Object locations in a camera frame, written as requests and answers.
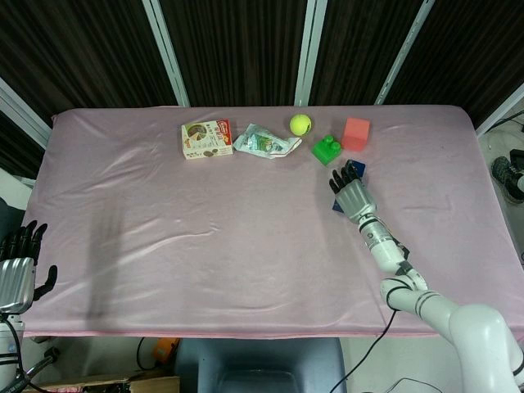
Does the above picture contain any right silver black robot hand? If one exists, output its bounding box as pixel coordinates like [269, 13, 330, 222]
[328, 159, 377, 225]

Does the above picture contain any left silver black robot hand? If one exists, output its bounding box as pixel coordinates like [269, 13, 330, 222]
[0, 220, 58, 315]

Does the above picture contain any cardboard box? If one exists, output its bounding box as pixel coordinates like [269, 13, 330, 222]
[30, 370, 182, 393]

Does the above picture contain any cream snack box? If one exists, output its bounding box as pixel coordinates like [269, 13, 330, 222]
[181, 118, 235, 161]

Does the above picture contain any green toy brick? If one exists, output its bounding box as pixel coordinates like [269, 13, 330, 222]
[310, 133, 344, 167]

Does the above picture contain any pink cube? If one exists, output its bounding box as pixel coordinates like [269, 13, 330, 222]
[341, 117, 373, 152]

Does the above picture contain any yellow tennis ball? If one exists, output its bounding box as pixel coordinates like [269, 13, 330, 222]
[289, 114, 314, 137]

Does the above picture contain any crumpled plastic snack bag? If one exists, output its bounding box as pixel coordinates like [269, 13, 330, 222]
[232, 122, 304, 160]

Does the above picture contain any pink table cloth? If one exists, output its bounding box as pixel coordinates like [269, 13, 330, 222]
[22, 104, 515, 341]

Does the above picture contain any black sneaker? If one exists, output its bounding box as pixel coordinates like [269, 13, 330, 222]
[490, 155, 523, 204]

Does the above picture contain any orange device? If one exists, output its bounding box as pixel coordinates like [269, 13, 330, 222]
[151, 337, 180, 365]

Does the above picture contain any dark grey chair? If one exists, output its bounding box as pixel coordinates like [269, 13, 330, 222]
[174, 337, 349, 393]

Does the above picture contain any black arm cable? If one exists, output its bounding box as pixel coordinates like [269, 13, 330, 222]
[329, 309, 397, 393]

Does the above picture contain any aluminium frame post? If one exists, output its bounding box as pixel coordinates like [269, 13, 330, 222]
[142, 0, 190, 107]
[476, 81, 524, 136]
[294, 0, 328, 106]
[0, 77, 53, 151]
[374, 0, 436, 106]

